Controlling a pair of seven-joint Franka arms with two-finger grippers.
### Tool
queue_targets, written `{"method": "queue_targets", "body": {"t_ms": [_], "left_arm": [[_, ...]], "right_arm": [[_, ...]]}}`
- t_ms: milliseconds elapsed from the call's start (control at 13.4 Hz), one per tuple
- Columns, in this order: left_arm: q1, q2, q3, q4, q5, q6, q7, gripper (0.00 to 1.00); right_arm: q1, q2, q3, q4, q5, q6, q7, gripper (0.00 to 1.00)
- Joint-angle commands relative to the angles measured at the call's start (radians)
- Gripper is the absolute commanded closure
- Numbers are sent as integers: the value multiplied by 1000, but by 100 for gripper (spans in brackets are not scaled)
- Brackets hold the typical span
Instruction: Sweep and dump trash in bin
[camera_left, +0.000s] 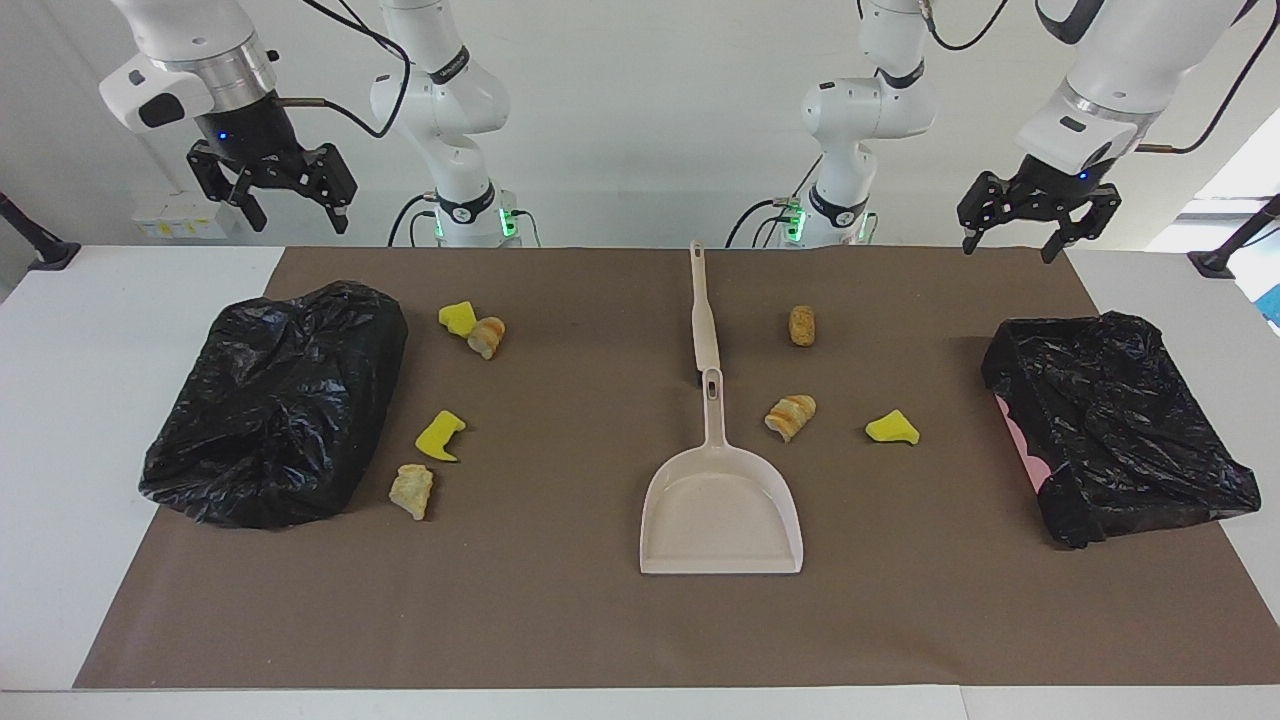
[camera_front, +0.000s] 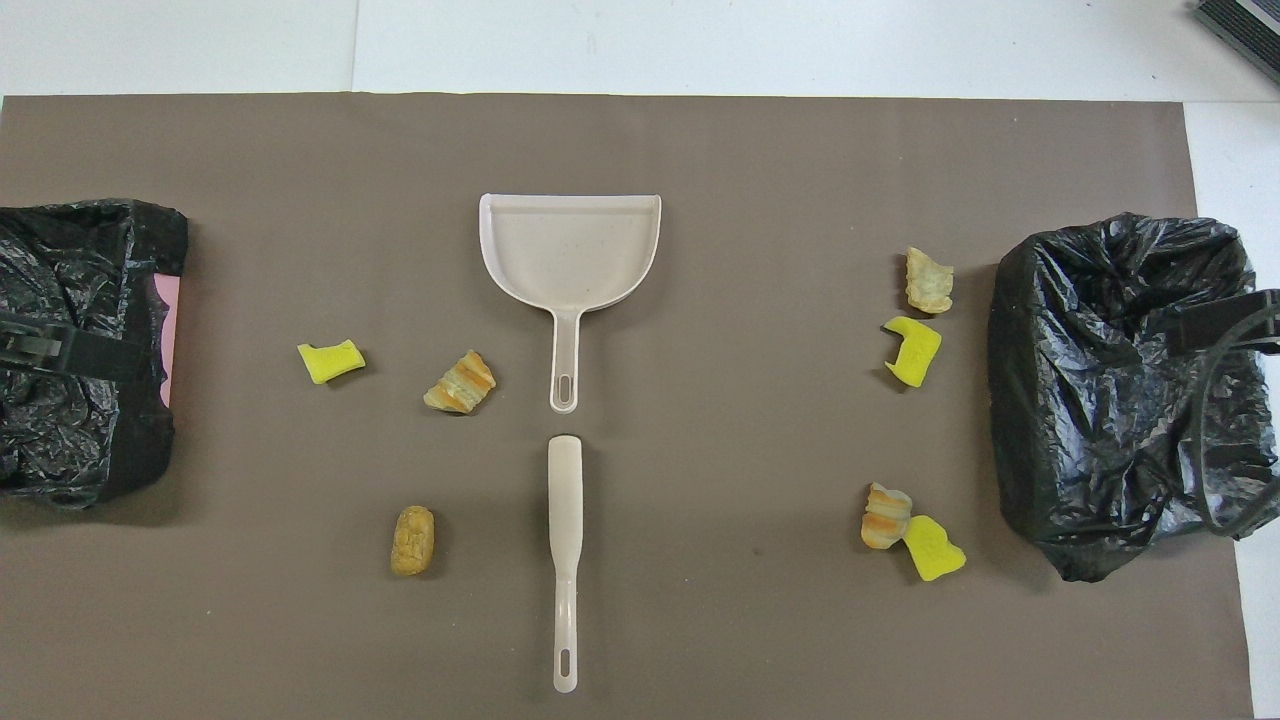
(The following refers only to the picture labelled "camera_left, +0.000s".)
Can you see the pale torn pastry piece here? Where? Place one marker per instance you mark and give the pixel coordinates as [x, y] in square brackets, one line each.
[412, 490]

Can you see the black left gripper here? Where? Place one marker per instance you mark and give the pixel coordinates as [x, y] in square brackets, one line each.
[1055, 185]

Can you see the brown paper table mat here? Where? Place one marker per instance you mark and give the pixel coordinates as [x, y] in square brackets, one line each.
[600, 620]

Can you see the white wall socket box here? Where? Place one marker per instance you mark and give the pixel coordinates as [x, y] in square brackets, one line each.
[165, 215]

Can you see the black plastic bin bag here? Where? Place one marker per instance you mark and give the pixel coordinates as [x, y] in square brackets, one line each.
[1120, 420]
[280, 420]

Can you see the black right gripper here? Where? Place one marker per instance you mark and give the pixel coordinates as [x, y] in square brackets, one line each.
[250, 135]

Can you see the striped croissant piece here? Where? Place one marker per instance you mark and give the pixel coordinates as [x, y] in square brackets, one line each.
[790, 416]
[486, 337]

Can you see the notched yellow sponge piece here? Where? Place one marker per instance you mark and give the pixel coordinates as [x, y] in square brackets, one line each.
[437, 438]

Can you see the brown fried nugget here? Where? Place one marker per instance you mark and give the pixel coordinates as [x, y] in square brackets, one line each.
[802, 326]

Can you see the beige hand brush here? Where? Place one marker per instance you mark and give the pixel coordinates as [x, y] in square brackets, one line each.
[703, 320]

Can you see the yellow green-edged sponge piece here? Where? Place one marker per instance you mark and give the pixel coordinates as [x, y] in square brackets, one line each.
[890, 430]

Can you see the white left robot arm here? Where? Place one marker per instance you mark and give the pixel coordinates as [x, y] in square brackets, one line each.
[860, 110]

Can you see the beige plastic dustpan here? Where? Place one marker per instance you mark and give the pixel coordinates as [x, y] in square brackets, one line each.
[720, 510]

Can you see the pink bin box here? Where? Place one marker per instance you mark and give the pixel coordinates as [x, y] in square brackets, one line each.
[1022, 445]

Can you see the blue object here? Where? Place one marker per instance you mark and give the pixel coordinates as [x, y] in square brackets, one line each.
[1273, 305]

